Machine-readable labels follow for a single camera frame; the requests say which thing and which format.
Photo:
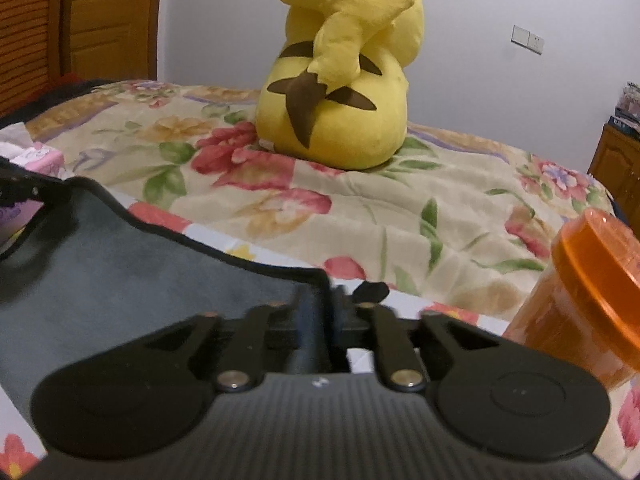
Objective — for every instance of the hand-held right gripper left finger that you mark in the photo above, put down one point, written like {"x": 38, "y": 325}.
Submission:
{"x": 310, "y": 330}

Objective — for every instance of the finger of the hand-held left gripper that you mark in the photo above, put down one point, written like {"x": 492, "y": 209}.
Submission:
{"x": 20, "y": 182}

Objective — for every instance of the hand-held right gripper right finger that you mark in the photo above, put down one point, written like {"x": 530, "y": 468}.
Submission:
{"x": 339, "y": 330}

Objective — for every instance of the grey towel with black edging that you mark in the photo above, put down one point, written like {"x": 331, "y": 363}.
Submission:
{"x": 125, "y": 270}

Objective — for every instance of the pink patterned cloth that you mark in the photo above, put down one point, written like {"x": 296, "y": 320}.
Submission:
{"x": 40, "y": 160}

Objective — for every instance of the floral blanket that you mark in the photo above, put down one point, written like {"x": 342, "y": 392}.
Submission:
{"x": 400, "y": 220}

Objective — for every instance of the wooden louvered door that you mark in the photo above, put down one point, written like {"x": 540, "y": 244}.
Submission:
{"x": 30, "y": 25}

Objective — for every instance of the wooden panel door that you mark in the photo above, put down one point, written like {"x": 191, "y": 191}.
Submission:
{"x": 112, "y": 20}

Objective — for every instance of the yellow plush toy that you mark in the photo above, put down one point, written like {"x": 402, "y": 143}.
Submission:
{"x": 340, "y": 130}

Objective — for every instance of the orange plastic jar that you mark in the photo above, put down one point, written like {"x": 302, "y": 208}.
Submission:
{"x": 575, "y": 310}

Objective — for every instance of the wooden cabinet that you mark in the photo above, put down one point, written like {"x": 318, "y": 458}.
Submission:
{"x": 617, "y": 170}

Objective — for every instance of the stack of books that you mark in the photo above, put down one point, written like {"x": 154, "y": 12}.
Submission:
{"x": 627, "y": 110}

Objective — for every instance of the white wall switch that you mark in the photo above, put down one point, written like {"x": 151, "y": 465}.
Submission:
{"x": 527, "y": 39}

